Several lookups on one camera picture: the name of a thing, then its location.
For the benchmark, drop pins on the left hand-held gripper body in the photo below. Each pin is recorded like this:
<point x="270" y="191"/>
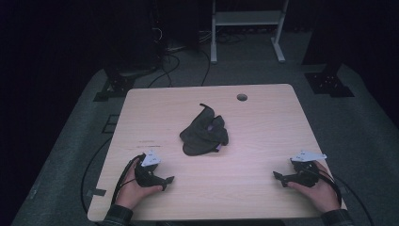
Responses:
<point x="147" y="176"/>

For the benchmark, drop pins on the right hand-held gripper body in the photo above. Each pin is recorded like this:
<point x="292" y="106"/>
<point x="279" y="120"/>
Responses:
<point x="303" y="177"/>

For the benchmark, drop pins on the person's left hand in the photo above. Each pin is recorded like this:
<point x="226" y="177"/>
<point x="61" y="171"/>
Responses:
<point x="131" y="193"/>

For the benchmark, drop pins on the person's right hand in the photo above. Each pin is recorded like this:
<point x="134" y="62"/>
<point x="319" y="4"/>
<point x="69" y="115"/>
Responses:
<point x="323" y="194"/>

